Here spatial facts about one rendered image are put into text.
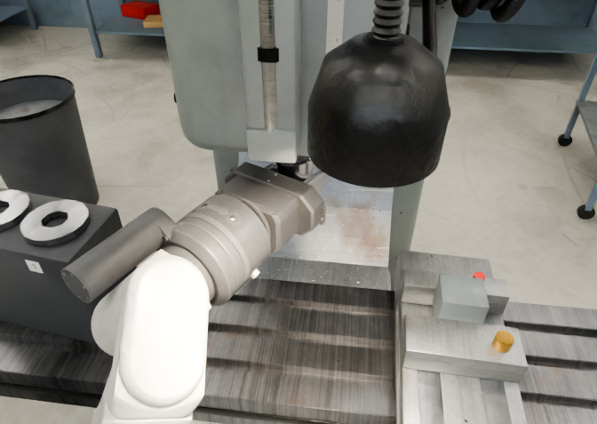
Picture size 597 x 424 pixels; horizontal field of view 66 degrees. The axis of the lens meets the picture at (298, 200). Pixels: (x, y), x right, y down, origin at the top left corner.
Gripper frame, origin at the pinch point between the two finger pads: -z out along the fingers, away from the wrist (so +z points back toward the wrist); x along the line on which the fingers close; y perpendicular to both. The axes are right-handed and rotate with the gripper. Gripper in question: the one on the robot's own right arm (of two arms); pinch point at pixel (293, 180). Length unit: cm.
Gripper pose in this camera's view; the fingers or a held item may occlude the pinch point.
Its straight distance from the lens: 55.3
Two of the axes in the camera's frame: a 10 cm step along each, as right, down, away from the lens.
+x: -8.5, -3.2, 4.2
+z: -5.3, 5.1, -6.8
